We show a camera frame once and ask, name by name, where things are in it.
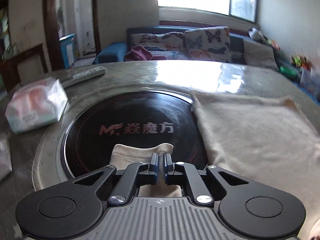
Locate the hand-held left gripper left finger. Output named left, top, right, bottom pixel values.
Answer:
left=72, top=152, right=159, bottom=207

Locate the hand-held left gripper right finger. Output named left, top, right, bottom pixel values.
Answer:
left=164, top=152, right=248, bottom=207

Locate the cream cloth garment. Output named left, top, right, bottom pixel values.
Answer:
left=110, top=90, right=320, bottom=233

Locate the black round table heater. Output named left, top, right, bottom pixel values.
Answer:
left=60, top=90, right=209, bottom=180

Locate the maroon cloth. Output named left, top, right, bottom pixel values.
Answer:
left=124, top=45, right=167, bottom=62

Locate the grey remote control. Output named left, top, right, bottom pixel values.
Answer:
left=60, top=65, right=106, bottom=83

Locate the blue sofa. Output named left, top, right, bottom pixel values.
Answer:
left=92, top=26, right=280, bottom=70

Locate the butterfly print cushion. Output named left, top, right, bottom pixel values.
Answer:
left=184, top=27, right=232, bottom=63
left=130, top=32, right=185, bottom=53

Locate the white tissue pack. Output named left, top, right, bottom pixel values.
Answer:
left=5, top=77, right=68, bottom=133

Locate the blue and white box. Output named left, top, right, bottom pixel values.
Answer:
left=59, top=33, right=76, bottom=68

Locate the plain beige cushion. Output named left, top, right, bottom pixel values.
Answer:
left=244, top=39, right=279, bottom=72

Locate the clear plastic bag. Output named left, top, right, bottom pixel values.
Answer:
left=0, top=136, right=12, bottom=179

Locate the white plastic bag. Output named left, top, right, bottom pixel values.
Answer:
left=249, top=27, right=268, bottom=43

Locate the pile of colourful toys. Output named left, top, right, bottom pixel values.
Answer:
left=271, top=39, right=320, bottom=93

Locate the dark wooden door frame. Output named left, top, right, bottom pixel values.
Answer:
left=44, top=0, right=101, bottom=71

